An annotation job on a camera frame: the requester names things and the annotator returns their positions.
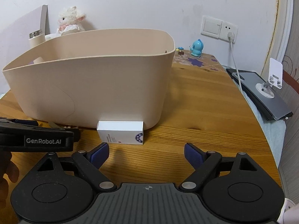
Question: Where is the person's left hand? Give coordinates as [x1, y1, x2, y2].
[0, 151, 19, 209]

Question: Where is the beige hair clip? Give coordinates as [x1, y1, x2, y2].
[38, 121, 78, 130]

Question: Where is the white small box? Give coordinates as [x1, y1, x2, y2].
[97, 121, 143, 145]

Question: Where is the dark grey laptop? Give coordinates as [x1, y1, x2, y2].
[226, 68, 293, 121]

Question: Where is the beige plastic storage basket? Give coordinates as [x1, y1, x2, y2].
[3, 28, 176, 129]

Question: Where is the lilac headboard panel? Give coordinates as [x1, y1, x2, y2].
[0, 5, 48, 68]

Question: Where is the cream thermos bottle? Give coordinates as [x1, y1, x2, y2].
[28, 29, 46, 49]

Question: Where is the purple star patterned mat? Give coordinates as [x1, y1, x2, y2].
[173, 50, 224, 72]

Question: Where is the small mushroom figurine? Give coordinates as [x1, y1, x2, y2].
[176, 47, 184, 55]

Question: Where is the white phone stand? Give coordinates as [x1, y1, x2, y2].
[255, 58, 283, 99]

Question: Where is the blue cartoon figurine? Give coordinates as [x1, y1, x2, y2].
[189, 39, 204, 57]

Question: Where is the white plush lamb toy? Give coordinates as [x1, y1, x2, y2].
[57, 6, 86, 36]

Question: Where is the white power cable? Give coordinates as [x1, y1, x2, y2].
[226, 32, 244, 94]

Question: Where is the white wall switch socket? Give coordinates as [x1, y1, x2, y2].
[201, 15, 238, 43]

